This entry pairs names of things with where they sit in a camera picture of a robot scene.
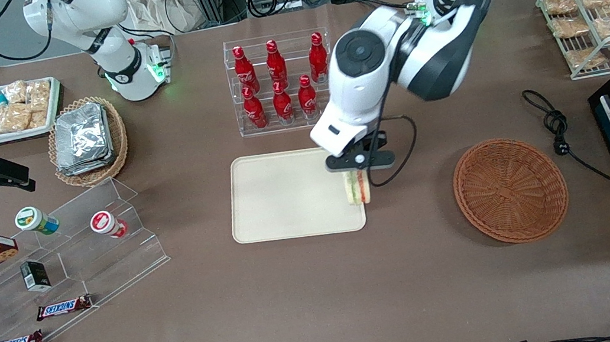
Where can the triangle sandwich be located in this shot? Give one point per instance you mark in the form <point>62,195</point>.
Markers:
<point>358,188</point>

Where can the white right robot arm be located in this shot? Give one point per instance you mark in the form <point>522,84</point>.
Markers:
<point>79,12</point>

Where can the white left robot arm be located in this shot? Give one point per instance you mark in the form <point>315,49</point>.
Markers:
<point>431,52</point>

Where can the cream plastic serving tray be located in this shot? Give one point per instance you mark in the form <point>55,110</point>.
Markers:
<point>285,197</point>

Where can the oval light wicker basket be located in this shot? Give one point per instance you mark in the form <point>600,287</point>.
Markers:
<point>118,137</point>

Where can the round brown wicker basket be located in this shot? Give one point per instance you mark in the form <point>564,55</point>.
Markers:
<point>510,190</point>

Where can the red cola bottle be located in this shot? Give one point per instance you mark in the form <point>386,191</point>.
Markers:
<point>244,69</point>
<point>307,99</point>
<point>255,112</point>
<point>276,62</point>
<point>283,105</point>
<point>318,59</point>

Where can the green-lid yogurt cup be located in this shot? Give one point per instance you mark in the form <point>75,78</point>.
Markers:
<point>34,221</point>

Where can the stack of foil containers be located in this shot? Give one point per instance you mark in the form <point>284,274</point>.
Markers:
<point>81,140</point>

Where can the clear acrylic bottle rack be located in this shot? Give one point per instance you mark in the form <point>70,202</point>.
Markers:
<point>287,42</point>

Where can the small black box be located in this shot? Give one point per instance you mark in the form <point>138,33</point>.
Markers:
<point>35,275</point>

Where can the red-lid yogurt cup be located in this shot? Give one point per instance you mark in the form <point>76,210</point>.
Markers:
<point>106,224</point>

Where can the clear acrylic step shelf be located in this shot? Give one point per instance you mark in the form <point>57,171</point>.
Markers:
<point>115,263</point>

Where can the white cloth bag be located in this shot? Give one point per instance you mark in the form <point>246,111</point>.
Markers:
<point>162,6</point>

